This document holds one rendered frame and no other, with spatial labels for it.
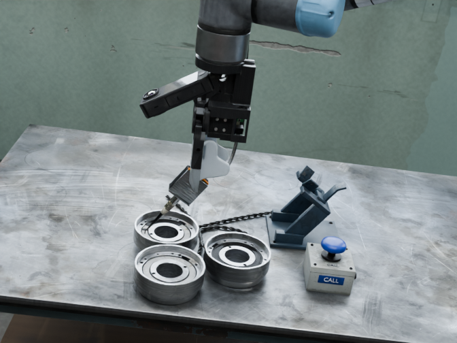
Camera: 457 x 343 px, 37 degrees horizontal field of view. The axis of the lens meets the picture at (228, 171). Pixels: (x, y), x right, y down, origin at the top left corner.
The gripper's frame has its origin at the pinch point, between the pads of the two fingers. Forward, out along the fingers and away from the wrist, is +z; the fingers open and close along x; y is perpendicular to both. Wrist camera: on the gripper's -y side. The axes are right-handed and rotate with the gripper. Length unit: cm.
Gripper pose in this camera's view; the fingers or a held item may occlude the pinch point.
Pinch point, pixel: (192, 180)
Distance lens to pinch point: 106.3
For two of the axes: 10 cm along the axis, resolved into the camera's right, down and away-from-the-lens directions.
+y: 9.9, 1.0, 0.8
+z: -1.2, 8.9, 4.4
